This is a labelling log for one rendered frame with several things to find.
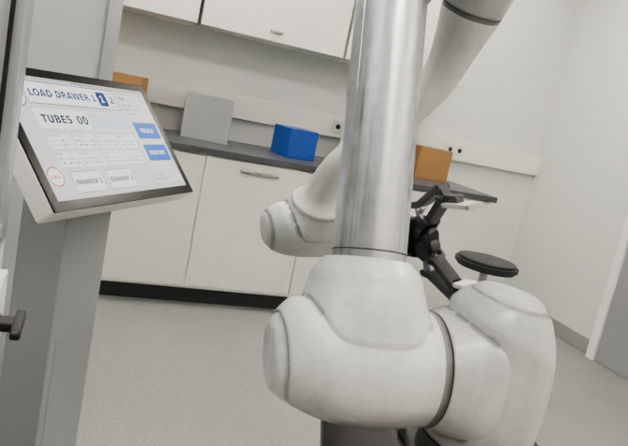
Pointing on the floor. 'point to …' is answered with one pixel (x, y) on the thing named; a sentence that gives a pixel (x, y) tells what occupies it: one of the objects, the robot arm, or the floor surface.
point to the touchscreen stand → (51, 328)
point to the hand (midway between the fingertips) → (477, 248)
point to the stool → (486, 265)
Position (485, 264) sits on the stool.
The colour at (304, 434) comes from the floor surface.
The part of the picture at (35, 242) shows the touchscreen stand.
